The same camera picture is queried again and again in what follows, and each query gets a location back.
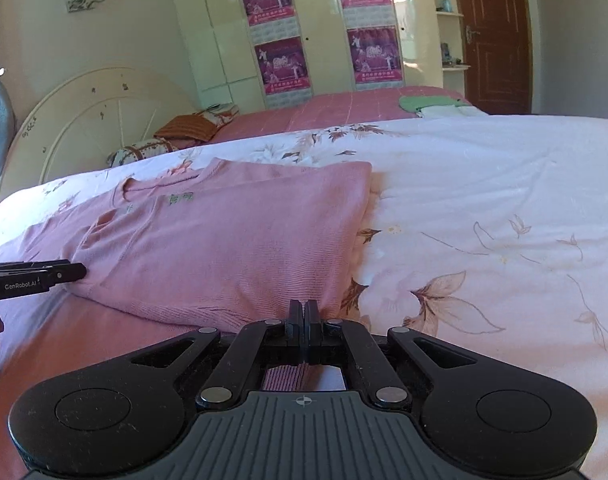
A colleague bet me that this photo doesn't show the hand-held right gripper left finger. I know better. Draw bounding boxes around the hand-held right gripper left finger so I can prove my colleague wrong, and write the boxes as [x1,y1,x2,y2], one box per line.
[129,299,305,409]

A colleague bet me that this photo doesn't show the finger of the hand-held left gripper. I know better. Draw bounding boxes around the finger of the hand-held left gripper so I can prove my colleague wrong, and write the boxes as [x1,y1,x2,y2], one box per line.
[43,259,88,287]

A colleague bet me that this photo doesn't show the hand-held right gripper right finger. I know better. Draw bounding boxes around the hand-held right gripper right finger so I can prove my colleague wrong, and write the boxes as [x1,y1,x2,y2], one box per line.
[304,299,479,409]

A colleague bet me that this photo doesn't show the pink knit sweater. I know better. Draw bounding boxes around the pink knit sweater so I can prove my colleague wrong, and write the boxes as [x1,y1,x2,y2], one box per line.
[11,157,376,335]

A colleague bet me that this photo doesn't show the plain pink bed sheet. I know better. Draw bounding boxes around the plain pink bed sheet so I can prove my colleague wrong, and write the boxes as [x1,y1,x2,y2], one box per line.
[0,287,265,466]

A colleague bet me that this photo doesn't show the patterned cream pillow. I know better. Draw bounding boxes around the patterned cream pillow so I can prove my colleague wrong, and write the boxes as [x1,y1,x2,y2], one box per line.
[106,137,186,169]
[196,103,240,129]

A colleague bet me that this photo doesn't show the cream round headboard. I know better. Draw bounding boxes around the cream round headboard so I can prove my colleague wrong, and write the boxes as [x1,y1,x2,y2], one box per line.
[0,66,201,209]

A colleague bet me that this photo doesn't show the orange striped pillow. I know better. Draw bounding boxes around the orange striped pillow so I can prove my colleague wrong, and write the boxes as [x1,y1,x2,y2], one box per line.
[154,114,221,143]

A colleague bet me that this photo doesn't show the white floral quilt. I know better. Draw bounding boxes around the white floral quilt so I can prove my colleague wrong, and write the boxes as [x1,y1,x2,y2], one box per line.
[0,117,608,480]

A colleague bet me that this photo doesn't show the pink checked bedspread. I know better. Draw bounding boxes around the pink checked bedspread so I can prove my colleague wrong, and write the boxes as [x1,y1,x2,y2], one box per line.
[211,86,490,144]

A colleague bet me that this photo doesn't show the folded green cloth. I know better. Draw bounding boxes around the folded green cloth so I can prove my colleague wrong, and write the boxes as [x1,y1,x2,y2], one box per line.
[397,95,473,115]

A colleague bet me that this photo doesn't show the folded white cloth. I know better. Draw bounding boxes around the folded white cloth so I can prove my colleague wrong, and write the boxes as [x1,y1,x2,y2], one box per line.
[416,105,490,120]

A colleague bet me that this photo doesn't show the cream glossy wardrobe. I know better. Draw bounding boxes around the cream glossy wardrobe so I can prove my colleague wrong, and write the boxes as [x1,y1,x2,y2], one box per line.
[163,0,435,111]

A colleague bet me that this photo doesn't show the small dark bottles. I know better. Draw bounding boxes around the small dark bottles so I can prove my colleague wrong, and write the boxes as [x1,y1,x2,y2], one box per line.
[439,42,470,67]

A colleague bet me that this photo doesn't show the cream corner shelf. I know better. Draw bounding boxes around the cream corner shelf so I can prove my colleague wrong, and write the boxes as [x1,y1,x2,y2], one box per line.
[426,0,473,94]

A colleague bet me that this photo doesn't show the brown wooden door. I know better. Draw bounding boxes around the brown wooden door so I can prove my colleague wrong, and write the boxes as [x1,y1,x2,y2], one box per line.
[454,0,533,116]

